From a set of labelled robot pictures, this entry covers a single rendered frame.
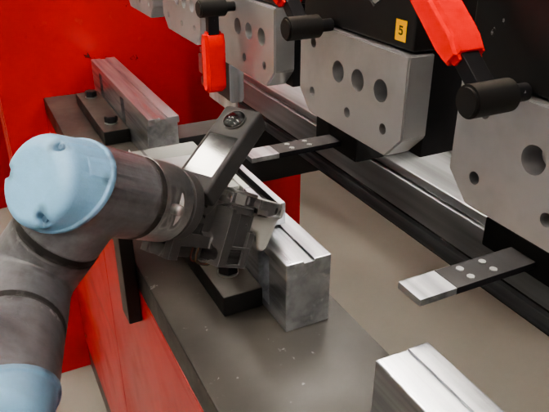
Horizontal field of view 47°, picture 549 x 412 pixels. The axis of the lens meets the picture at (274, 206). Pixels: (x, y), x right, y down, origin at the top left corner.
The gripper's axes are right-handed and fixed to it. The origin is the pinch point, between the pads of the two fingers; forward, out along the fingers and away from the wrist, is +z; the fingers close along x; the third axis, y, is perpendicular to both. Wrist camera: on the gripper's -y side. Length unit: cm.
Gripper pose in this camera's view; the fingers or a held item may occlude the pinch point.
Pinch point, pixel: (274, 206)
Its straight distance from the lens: 76.5
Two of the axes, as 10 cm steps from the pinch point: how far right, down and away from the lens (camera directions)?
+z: 4.8, 1.1, 8.7
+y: -2.8, 9.6, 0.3
